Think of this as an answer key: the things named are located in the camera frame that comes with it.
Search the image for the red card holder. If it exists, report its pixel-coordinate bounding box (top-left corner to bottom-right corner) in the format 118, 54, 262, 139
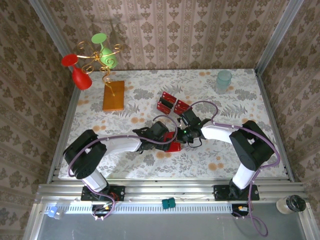
163, 131, 182, 154

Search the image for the clear acrylic card stand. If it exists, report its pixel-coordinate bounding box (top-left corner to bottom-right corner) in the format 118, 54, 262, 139
153, 90, 194, 124

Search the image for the black VIP card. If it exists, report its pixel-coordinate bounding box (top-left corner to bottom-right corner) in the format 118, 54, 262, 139
159, 96, 175, 109

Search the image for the floral patterned tablecloth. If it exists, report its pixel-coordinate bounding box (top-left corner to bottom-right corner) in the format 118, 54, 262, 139
57, 69, 288, 180

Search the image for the pale blue plastic cup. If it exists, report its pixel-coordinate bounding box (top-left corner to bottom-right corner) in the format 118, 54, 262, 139
215, 69, 233, 95

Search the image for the teal connector block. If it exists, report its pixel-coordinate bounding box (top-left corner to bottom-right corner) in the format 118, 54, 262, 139
161, 198, 177, 210

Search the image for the green plastic wine glass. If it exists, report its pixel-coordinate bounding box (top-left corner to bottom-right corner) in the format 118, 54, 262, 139
90, 32, 119, 70

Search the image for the grey metal panel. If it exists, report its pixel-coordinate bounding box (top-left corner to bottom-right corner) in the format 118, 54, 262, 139
23, 212, 315, 240

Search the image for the black power connector yellow plug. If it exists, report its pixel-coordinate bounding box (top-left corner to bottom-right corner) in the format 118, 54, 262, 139
91, 203, 114, 218
231, 203, 252, 218

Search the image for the red plastic wine glass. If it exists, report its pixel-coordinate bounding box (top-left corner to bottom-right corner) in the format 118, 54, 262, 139
61, 53, 93, 91

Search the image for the clear jar black lid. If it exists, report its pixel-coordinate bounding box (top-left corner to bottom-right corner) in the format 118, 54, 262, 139
275, 194, 307, 215

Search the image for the blue and white plug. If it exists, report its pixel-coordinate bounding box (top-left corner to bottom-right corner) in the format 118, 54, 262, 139
44, 205, 63, 221

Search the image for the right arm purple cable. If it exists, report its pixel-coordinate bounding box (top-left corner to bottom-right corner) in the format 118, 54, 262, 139
187, 100, 280, 237

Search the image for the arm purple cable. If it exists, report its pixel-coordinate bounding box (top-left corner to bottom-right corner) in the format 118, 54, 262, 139
187, 100, 280, 237
67, 114, 178, 221

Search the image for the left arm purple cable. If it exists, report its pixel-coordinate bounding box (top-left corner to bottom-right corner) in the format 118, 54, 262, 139
67, 114, 178, 221

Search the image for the aluminium front rail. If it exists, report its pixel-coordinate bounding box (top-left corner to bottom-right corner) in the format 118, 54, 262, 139
34, 181, 310, 205

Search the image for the gold wire rack wooden base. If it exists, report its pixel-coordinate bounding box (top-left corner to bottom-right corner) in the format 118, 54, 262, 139
76, 41, 126, 112

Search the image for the white slotted cable duct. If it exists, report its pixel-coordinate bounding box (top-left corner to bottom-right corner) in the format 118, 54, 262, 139
43, 201, 252, 215

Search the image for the aluminium table side rail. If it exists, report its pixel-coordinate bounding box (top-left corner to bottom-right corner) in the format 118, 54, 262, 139
46, 86, 82, 185
254, 69, 297, 183

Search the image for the aluminium frame post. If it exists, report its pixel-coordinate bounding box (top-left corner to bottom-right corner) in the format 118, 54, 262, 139
27, 0, 73, 66
254, 0, 305, 74

